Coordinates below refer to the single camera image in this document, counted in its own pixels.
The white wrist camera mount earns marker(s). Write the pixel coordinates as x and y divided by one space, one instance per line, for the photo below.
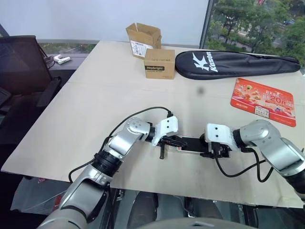
168 126
218 133

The black Kason racket bag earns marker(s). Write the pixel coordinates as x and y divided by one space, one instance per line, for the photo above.
228 64

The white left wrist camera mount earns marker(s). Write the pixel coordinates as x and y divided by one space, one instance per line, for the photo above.
168 126

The closed Heybright cardboard box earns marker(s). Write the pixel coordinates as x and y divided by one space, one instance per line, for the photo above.
159 63

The black keyboard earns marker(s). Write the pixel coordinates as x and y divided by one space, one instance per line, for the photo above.
48 91

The white smartphone with black screen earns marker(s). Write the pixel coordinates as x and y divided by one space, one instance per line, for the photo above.
191 144

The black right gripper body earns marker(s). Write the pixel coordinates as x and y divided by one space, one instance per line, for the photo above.
221 150

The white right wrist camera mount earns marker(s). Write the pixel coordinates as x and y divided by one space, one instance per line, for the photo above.
218 133

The red printed mouse pad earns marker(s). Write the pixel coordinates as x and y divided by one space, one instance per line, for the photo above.
264 101

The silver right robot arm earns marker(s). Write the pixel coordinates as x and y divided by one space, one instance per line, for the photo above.
274 145

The black laptop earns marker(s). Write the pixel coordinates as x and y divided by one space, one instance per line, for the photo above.
21 64

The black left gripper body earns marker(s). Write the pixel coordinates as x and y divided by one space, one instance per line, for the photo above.
169 139

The dark window frame post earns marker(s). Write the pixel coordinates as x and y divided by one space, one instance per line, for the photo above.
206 23

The dark rounded shape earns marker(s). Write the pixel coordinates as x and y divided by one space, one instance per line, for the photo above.
144 207

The white charger adapter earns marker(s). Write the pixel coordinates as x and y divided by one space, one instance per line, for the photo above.
62 59

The open brown cardboard box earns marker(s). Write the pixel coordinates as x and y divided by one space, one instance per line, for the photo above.
143 38

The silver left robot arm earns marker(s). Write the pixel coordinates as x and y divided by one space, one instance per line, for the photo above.
124 140

